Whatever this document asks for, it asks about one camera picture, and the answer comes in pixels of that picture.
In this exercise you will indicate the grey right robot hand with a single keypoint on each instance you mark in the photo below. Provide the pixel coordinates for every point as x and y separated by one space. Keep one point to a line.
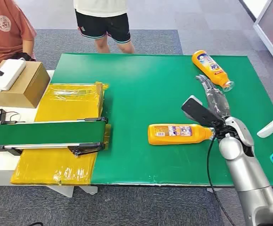
215 99

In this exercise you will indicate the orange bottle with barcode label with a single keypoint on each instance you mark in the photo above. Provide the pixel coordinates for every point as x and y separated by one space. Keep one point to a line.
174 137

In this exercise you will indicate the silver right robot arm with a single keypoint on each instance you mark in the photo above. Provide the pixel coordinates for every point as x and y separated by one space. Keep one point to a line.
244 168

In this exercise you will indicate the orange bottle with blue label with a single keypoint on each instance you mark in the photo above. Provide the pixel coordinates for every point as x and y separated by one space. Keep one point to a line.
209 70

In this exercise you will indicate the white spray bottle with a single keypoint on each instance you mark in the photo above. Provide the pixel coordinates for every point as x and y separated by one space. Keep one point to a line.
271 126

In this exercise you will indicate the green table mat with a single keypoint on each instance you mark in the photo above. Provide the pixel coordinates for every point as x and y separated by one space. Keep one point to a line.
150 93

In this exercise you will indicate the white red display stand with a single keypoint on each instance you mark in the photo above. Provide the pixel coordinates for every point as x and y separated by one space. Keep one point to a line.
271 25

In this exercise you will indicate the standing person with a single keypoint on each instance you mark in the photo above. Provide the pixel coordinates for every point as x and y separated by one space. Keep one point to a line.
103 25

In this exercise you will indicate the yellow wrapped cardboard box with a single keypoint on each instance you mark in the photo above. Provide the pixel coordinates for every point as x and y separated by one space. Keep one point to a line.
68 106

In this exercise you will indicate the white table foot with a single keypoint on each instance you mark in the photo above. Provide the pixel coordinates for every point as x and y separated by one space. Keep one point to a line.
63 191

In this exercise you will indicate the small green conveyor belt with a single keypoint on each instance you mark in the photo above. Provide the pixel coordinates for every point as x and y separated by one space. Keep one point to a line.
44 132

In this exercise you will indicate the brown cardboard box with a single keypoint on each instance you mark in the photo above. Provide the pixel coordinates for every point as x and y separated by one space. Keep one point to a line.
30 90

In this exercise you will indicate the white flat device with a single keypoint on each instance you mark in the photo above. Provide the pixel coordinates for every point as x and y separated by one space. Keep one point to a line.
7 75

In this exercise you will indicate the seated person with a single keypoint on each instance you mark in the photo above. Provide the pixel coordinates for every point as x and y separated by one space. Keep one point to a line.
4 31

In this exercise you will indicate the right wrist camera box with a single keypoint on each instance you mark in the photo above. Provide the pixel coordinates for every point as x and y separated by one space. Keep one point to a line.
197 113

